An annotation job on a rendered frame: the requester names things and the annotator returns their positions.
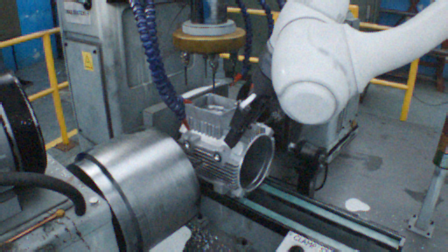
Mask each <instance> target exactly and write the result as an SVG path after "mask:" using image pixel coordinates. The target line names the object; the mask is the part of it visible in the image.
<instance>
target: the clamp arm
mask: <svg viewBox="0 0 448 252"><path fill-rule="evenodd" d="M295 124H296V121H295V120H293V119H291V118H290V117H289V116H288V115H287V114H286V113H285V115H284V124H283V143H282V153H285V154H288V153H289V152H291V151H292V150H289V148H290V149H291V148H292V147H290V146H292V145H293V144H294V143H293V140H294V132H295Z"/></svg>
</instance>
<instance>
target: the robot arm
mask: <svg viewBox="0 0 448 252"><path fill-rule="evenodd" d="M349 1H350V0H288V1H287V3H286V5H285V6H284V7H283V9H282V11H281V13H279V17H278V18H277V20H276V24H275V25H274V30H273V32H272V35H271V38H270V39H269V40H268V42H267V44H266V46H265V48H264V49H263V51H262V52H261V56H259V59H258V64H259V65H258V66H257V68H256V70H255V72H254V73H253V76H252V81H253V84H254V87H252V88H251V89H250V91H249V92H248V98H247V99H246V101H242V100H239V101H238V102H237V109H236V111H235V112H234V115H233V117H232V119H231V121H230V123H229V127H230V128H231V129H230V130H229V132H228V133H227V135H226V137H225V138H224V140H223V141H224V142H225V143H226V144H227V145H228V147H229V149H230V150H232V149H233V148H234V147H235V146H236V145H237V144H238V143H239V141H240V139H241V138H242V136H243V135H244V133H245V132H246V131H247V130H251V129H252V127H251V126H250V124H251V123H255V122H256V121H257V118H258V117H259V116H260V115H261V113H262V112H264V111H265V109H266V108H267V107H268V105H269V104H270V103H271V102H272V101H273V99H274V98H275V97H278V100H279V102H280V104H281V108H282V110H283V111H284V113H286V114H287V115H288V116H289V117H290V118H291V119H293V120H295V121H296V122H300V123H304V124H309V125H319V124H323V123H329V122H330V121H331V120H332V119H333V118H334V117H335V116H337V115H338V114H339V113H340V112H341V110H342V109H343V108H344V107H345V106H346V104H347V102H348V101H349V99H350V98H353V97H354V96H355V95H357V94H359V93H361V94H362V91H363V89H364V88H365V86H366V85H367V84H368V83H369V82H370V81H371V79H373V78H374V77H376V76H379V75H381V74H384V73H386V72H389V71H391V70H394V69H397V68H398V67H402V66H403V65H407V64H408V63H411V62H412V61H413V60H417V59H419V58H420V57H421V56H424V55H425V54H426V53H427V52H429V51H430V50H432V49H434V47H436V46H437V45H439V44H440V43H442V42H443V41H445V39H448V0H436V2H434V3H433V4H431V5H429V6H428V7H427V8H425V9H424V10H423V11H421V12H420V13H418V14H417V15H416V16H415V17H413V18H412V19H411V20H409V21H407V22H406V23H404V24H401V25H399V26H397V27H395V28H392V29H390V30H386V31H379V32H370V33H366V32H363V31H357V30H355V29H354V28H352V27H350V26H349V25H348V24H343V22H344V20H345V18H346V17H347V12H348V6H349ZM247 128H248V129H247Z"/></svg>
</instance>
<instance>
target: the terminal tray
mask: <svg viewBox="0 0 448 252"><path fill-rule="evenodd" d="M237 102H238V101H233V100H230V99H228V98H225V97H222V96H219V95H217V94H211V93H208V94H205V95H202V96H201V97H200V98H197V99H195V100H193V101H192V104H189V103H185V113H186V120H187V121H188V124H189V126H191V130H194V131H196V130H197V131H198V133H200V134H201V135H202V134H203V133H204V134H205V136H207V135H208V137H212V139H215V138H216V141H218V140H221V138H222V136H223V130H225V129H226V127H228V125H229V123H230V121H231V119H232V117H233V115H234V112H235V111H236V109H237ZM218 106H219V107H218Z"/></svg>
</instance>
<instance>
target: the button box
mask: <svg viewBox="0 0 448 252"><path fill-rule="evenodd" d="M294 245H298V246H300V247H303V249H304V250H305V252H333V251H331V250H330V249H328V248H324V247H323V246H321V245H318V244H317V243H314V242H313V241H310V240H308V239H306V238H304V237H302V236H301V235H297V234H296V233H294V232H291V231H290V232H289V233H288V234H287V235H286V236H285V238H284V240H283V242H282V243H281V244H280V245H279V247H278V248H277V249H276V252H287V251H288V249H289V248H291V247H292V246H294Z"/></svg>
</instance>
